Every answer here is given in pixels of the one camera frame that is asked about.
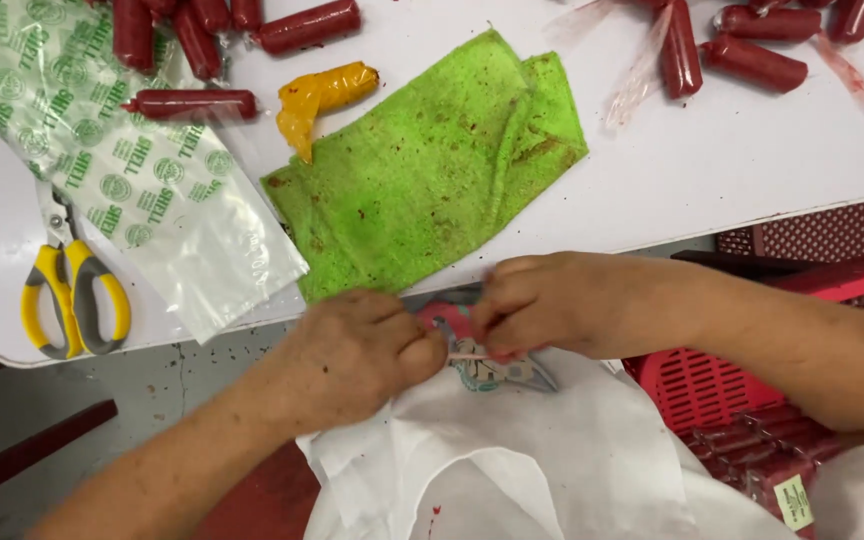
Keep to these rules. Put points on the person's left fingers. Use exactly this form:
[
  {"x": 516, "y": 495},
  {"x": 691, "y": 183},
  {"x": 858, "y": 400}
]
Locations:
[{"x": 417, "y": 352}]

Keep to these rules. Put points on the stack of packed red sausages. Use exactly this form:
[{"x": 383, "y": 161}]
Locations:
[{"x": 754, "y": 450}]

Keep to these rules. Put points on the yellow grey scissors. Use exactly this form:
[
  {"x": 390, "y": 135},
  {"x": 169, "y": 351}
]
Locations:
[{"x": 106, "y": 300}]

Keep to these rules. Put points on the red stool seat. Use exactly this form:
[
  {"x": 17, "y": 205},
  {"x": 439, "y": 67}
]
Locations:
[{"x": 267, "y": 499}]

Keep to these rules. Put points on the white apron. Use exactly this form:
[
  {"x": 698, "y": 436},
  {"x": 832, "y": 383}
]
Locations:
[{"x": 522, "y": 457}]

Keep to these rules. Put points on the person's left hand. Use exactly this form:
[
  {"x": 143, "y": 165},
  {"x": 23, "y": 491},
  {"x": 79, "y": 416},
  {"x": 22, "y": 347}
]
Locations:
[{"x": 357, "y": 360}]

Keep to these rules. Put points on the red plastic basket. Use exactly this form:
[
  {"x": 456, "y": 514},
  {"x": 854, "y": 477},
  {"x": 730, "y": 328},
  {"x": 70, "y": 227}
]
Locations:
[{"x": 694, "y": 386}]

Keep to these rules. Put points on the stained green cloth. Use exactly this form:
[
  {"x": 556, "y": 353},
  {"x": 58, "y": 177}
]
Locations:
[{"x": 424, "y": 180}]

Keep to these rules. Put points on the yellow wrapped sausage stick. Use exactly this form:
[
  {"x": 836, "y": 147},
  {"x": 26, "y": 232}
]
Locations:
[{"x": 331, "y": 90}]

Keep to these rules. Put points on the person's right fingers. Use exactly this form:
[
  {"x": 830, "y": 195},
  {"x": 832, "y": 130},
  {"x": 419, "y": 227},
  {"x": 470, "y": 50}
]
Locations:
[{"x": 499, "y": 315}]

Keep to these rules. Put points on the dark red perforated crate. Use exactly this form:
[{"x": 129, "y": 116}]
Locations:
[{"x": 814, "y": 229}]

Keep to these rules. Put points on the clear green printed plastic bag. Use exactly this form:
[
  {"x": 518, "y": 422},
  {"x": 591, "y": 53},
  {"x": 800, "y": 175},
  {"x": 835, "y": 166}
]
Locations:
[{"x": 139, "y": 180}]

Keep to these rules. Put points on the person's right hand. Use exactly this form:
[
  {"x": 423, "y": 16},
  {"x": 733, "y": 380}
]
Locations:
[{"x": 582, "y": 307}]

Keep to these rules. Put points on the dark red chair frame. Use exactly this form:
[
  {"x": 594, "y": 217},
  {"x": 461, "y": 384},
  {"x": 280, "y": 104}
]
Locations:
[{"x": 19, "y": 450}]

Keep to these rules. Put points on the thin plastic wrapper strip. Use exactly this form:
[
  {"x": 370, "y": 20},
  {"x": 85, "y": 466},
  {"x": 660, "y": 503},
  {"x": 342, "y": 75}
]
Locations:
[{"x": 466, "y": 356}]

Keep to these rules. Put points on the pink teal printed shirt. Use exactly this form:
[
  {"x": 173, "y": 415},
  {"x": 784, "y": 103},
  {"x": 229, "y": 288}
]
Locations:
[{"x": 507, "y": 375}]

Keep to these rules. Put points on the pale green paper label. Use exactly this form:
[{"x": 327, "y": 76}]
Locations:
[{"x": 793, "y": 502}]

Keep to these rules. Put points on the heap of red sausage sticks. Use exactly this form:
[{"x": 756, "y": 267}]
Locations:
[
  {"x": 754, "y": 64},
  {"x": 304, "y": 28}
]

